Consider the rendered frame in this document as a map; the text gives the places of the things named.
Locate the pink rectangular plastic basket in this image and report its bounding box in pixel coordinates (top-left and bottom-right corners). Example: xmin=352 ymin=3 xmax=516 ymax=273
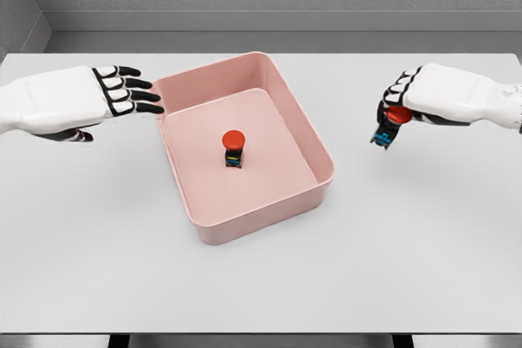
xmin=152 ymin=51 xmax=336 ymax=248

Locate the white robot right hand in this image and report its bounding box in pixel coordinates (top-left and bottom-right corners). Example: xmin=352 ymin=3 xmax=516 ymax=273
xmin=374 ymin=63 xmax=493 ymax=134

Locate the red button industrial switch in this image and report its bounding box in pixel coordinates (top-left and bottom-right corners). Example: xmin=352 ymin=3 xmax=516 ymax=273
xmin=369 ymin=106 xmax=414 ymax=151
xmin=221 ymin=130 xmax=248 ymax=170

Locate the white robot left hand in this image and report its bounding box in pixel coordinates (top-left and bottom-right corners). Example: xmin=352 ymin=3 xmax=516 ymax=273
xmin=19 ymin=64 xmax=166 ymax=143

